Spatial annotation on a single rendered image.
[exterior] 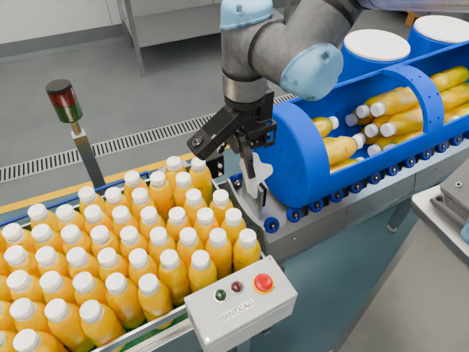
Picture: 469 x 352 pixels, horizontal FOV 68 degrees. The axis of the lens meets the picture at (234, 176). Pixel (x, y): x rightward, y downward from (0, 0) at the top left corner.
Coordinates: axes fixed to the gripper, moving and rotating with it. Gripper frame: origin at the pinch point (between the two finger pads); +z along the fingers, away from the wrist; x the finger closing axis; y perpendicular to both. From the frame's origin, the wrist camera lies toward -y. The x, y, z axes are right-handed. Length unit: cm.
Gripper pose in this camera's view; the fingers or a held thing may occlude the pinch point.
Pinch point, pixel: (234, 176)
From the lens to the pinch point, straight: 73.9
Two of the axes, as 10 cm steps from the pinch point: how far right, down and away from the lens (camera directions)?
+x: -4.8, -6.4, 6.0
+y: 8.8, -3.5, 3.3
